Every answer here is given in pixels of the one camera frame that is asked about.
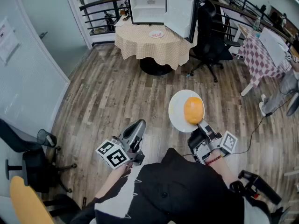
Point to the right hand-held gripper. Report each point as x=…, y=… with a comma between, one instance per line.
x=210, y=143

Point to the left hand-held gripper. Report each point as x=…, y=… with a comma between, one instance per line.
x=112, y=154

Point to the plain white plate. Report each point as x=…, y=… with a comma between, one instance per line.
x=177, y=111

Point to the black mini fridge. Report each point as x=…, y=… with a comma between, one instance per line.
x=147, y=10

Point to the person's left forearm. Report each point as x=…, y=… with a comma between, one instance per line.
x=112, y=181

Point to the person's right forearm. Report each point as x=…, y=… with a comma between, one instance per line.
x=222, y=171

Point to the black round table base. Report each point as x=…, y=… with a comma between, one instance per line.
x=151, y=69

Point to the person's black and white top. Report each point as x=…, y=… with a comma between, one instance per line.
x=175, y=190

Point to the black worn equipment rig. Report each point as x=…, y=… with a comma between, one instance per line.
x=257, y=183

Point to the black mesh office chair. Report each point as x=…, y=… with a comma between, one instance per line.
x=210, y=43

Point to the yellow checked tablecloth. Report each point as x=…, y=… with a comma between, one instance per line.
x=144, y=48

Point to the black mesh waste bin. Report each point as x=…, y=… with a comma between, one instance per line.
x=43, y=136

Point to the black swivel chair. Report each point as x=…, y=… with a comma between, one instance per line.
x=35, y=167

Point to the small white shrimp plate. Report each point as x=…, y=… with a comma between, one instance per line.
x=152, y=32

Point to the white flat box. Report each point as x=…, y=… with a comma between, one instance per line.
x=272, y=43

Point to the white folded cloth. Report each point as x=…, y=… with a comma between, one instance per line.
x=118, y=23

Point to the clear water bottle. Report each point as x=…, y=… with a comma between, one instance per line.
x=256, y=24

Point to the yellow-backed chair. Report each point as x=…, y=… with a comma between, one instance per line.
x=25, y=202

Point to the black metal balcony railing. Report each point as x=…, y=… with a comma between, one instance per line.
x=102, y=2

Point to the white paper notice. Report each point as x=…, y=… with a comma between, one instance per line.
x=8, y=41

